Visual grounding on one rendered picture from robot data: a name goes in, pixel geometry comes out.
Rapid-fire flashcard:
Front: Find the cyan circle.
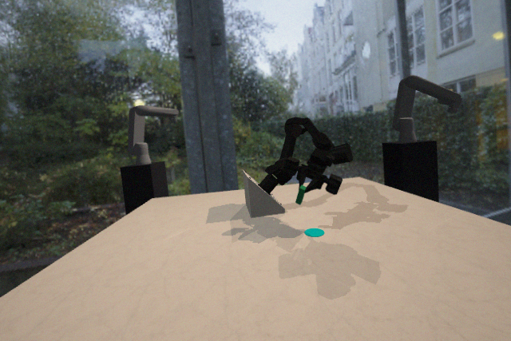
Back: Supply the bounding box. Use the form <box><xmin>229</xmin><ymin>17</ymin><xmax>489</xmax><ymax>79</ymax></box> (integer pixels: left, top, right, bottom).
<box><xmin>304</xmin><ymin>228</ymin><xmax>324</xmax><ymax>237</ymax></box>

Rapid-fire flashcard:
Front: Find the green rectangular post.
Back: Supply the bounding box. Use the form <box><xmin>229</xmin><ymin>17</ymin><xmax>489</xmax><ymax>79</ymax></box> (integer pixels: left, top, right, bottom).
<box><xmin>296</xmin><ymin>185</ymin><xmax>307</xmax><ymax>205</ymax></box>

